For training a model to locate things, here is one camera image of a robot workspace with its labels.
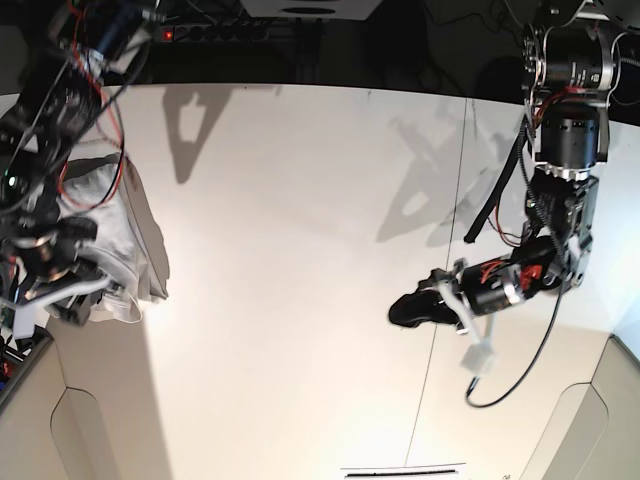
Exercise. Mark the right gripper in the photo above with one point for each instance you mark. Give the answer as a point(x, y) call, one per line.
point(50, 256)

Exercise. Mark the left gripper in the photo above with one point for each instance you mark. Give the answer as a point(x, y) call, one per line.
point(483, 288)

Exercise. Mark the white t-shirt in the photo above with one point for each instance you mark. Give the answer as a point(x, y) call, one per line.
point(129, 244)

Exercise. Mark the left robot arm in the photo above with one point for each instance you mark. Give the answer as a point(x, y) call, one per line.
point(572, 66)

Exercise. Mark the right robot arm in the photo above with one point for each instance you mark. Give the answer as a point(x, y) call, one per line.
point(72, 44)

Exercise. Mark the power strip with red light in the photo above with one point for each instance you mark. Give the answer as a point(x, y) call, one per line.
point(200, 33)

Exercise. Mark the white speaker box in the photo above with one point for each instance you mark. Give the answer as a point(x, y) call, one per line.
point(357, 10)

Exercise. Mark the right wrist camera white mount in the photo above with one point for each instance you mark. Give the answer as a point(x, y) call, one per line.
point(26, 310)

